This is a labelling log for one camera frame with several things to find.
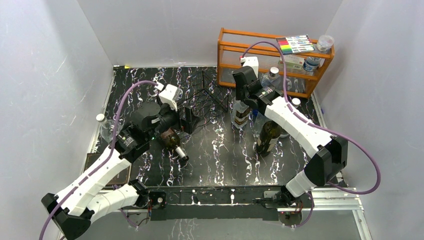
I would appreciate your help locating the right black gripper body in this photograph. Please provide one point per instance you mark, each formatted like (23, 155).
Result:
(239, 95)

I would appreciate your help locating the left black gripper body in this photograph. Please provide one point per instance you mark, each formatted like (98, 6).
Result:
(186, 124)

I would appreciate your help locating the dark green wine bottle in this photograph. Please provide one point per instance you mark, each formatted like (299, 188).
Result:
(172, 141)

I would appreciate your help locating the clear square liquor bottle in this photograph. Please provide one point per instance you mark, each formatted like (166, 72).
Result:
(239, 113)

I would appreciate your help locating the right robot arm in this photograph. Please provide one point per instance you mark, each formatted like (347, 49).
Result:
(328, 153)

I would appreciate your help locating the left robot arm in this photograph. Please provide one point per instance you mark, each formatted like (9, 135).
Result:
(79, 205)

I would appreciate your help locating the clear round silver-cap bottle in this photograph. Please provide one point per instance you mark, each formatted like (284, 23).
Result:
(295, 102)

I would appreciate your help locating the clear round flask bottle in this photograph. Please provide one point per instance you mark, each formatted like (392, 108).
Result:
(108, 128)

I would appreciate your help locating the orange wooden shelf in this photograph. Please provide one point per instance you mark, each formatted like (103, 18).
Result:
(231, 45)

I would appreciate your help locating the white red small box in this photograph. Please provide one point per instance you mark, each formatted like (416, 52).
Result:
(294, 62)

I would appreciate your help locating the blue label plastic jar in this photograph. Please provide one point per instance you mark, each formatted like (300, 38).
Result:
(311, 63)

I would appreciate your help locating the coloured marker pen pack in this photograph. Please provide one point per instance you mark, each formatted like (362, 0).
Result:
(295, 44)

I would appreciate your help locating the clear plastic lidded cup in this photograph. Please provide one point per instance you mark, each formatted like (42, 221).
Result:
(324, 43)

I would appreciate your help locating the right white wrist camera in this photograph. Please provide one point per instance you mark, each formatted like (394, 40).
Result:
(251, 61)

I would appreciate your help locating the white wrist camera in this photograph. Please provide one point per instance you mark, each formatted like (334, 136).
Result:
(169, 94)
(251, 61)

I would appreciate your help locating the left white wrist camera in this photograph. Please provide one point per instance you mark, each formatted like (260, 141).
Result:
(169, 94)

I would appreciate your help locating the black base frame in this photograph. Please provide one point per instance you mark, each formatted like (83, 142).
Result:
(215, 202)

